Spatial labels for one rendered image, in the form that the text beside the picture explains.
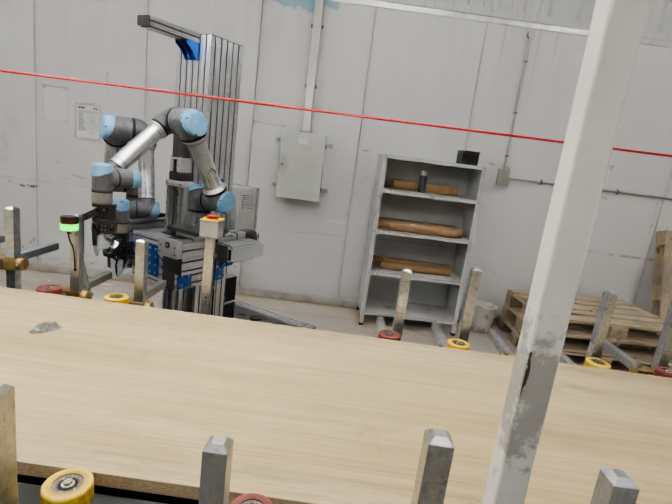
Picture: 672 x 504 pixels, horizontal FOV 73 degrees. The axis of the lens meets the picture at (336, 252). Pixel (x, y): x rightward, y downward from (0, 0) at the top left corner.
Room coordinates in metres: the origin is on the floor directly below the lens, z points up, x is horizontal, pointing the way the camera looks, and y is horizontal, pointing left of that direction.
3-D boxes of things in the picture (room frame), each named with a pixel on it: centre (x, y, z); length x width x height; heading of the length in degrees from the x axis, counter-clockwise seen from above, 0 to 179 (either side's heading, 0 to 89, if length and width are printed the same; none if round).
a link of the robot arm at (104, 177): (1.75, 0.93, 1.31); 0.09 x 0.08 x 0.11; 150
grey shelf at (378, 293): (4.18, -0.74, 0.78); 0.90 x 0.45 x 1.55; 92
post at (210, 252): (1.65, 0.47, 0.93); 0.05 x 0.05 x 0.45; 89
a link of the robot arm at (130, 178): (1.85, 0.90, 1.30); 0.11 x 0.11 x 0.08; 60
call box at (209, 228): (1.65, 0.47, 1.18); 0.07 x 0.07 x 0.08; 89
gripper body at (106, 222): (1.75, 0.93, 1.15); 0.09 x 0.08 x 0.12; 109
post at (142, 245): (1.66, 0.73, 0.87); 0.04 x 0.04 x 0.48; 89
